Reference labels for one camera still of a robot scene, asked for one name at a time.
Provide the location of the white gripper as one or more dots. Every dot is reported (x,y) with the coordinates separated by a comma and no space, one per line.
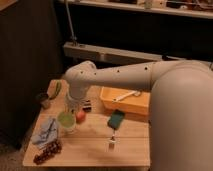
(73,105)

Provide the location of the green cup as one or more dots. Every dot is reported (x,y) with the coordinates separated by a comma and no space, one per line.
(66,119)

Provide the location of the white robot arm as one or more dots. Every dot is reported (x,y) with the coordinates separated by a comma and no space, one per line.
(180,107)

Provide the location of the black striped block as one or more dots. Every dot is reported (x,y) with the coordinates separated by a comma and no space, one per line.
(87,107)

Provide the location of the red apple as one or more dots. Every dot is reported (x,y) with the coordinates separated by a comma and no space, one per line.
(80,116)

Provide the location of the white cup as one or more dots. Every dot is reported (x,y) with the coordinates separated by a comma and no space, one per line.
(69,130)

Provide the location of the small dark cup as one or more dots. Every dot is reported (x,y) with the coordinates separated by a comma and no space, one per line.
(43,99)

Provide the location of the blue cloth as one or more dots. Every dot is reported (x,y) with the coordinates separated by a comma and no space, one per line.
(47,133)

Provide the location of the teal sponge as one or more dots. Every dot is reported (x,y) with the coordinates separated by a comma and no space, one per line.
(115,119)

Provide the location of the bunch of dark grapes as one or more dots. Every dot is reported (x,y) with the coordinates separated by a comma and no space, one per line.
(49,151)

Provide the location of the yellow plastic bin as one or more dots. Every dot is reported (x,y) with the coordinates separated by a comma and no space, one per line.
(132,104)

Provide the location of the white spoon in bin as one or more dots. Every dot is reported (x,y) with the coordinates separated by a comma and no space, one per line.
(121,97)

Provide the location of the grey metal rail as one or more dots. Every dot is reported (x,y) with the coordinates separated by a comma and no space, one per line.
(109,55)

